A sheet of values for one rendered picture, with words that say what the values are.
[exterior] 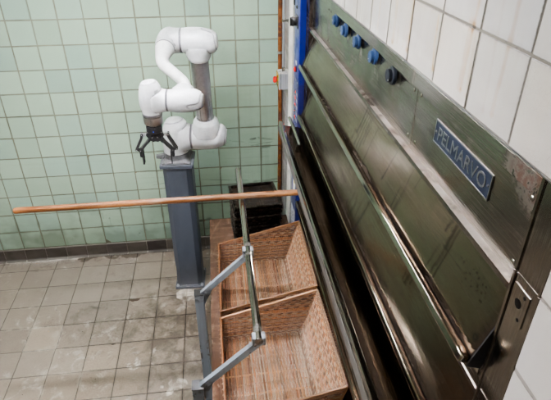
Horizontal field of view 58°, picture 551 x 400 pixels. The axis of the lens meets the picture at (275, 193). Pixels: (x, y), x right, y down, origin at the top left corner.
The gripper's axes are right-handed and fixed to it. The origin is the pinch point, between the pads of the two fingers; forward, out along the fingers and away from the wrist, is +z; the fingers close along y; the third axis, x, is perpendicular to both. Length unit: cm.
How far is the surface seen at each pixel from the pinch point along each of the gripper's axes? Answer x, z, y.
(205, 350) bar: 64, 66, -20
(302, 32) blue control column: -23, -56, -72
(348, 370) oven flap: 107, 28, -75
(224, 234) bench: -32, 74, -31
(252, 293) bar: 86, 8, -41
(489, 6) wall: 137, -107, -76
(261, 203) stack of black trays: -21, 44, -53
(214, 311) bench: 36, 71, -24
